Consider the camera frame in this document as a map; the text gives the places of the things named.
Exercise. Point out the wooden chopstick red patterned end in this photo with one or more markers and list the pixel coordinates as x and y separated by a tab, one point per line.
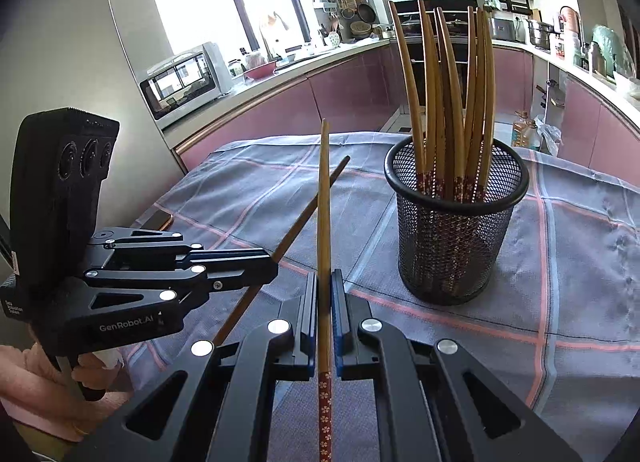
325	242
300	222

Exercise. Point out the green dome in plastic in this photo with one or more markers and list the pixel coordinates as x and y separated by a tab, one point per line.
610	49

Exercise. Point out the steel stockpot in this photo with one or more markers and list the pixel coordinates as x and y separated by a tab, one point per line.
540	36

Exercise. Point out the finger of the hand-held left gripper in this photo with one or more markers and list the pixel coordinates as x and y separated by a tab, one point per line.
235	274
150	242

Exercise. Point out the person's left forearm pink sleeve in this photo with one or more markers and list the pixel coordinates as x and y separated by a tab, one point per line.
30	392

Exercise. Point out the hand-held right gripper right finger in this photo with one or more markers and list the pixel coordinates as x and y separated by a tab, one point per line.
338	322

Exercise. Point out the red basin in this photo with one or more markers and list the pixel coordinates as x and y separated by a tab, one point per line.
260	72

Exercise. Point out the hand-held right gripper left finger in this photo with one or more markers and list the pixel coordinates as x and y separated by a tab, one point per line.
311	322

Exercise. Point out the bunch of wooden chopsticks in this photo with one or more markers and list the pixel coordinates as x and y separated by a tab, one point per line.
430	92

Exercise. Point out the pink base cabinets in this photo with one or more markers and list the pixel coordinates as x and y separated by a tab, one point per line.
300	102
585	112

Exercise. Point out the white microwave oven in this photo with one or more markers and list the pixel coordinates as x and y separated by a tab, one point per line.
185	82

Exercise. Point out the built-in black oven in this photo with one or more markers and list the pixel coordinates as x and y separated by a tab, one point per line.
411	17

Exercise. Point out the person's left hand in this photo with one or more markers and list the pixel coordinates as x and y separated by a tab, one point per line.
100	367

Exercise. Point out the grey plaid tablecloth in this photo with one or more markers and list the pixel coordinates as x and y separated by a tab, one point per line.
550	292

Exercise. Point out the black mesh holder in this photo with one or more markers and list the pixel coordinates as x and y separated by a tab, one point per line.
440	252

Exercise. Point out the clear plastic bag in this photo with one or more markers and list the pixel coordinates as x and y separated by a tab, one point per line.
549	134

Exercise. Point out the silver countertop appliance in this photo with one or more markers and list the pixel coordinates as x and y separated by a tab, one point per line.
506	29

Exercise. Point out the silver refrigerator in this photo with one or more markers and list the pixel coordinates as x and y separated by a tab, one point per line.
125	17

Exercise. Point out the pink kettle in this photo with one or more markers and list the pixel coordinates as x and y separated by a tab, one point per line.
570	22

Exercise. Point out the dark smartphone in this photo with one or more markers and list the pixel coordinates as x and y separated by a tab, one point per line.
152	221

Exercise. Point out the black frying pan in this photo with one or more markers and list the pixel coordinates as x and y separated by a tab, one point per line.
366	13

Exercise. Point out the yellow oil bottle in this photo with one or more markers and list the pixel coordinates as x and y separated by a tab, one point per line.
522	132

